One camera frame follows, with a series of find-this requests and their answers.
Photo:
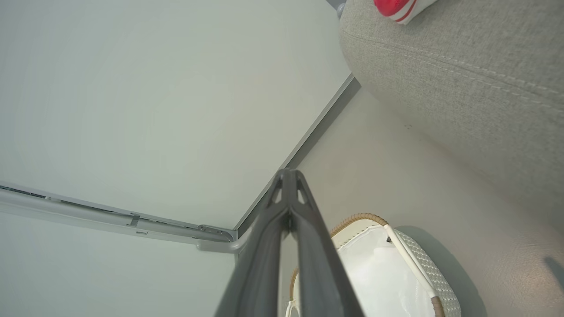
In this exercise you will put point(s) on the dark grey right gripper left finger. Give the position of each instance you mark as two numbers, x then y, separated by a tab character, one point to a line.
255	273

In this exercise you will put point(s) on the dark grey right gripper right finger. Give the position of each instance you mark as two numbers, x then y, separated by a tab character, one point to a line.
321	273

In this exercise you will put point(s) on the red cloth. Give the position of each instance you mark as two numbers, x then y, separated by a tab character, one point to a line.
392	6

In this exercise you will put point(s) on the grey fabric sofa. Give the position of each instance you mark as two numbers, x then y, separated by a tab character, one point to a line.
462	66

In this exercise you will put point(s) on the white woven laundry basket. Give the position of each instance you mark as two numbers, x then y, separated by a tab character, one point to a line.
383	281

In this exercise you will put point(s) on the grey round pipe end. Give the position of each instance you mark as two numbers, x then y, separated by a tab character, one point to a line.
340	8

